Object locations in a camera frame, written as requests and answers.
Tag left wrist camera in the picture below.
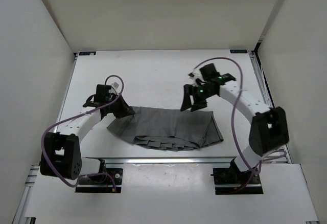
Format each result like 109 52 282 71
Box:
111 82 120 90

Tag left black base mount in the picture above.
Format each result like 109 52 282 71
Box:
75 159 123 194

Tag right blue corner label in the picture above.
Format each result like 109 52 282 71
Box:
230 49 248 54

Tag blue corner label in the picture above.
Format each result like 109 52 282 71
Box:
78 51 97 56
230 49 248 54

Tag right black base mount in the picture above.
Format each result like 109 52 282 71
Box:
211 166 264 195

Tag aluminium frame rail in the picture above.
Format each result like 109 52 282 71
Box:
249 51 271 105

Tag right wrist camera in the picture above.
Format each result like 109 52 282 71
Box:
188 63 220 81

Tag left blue corner label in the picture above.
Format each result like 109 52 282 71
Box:
78 51 97 56

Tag grey pleated skirt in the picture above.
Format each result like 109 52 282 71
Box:
107 106 224 151

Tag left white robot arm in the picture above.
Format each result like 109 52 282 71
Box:
40 84 135 180

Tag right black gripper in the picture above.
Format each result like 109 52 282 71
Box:
180 84 215 113

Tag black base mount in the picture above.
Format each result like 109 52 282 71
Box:
75 159 123 194
211 166 264 195

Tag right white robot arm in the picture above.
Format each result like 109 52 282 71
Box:
180 73 289 183

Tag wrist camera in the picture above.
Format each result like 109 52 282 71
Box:
111 82 120 90
188 63 220 81

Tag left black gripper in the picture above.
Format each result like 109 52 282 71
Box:
106 93 135 119

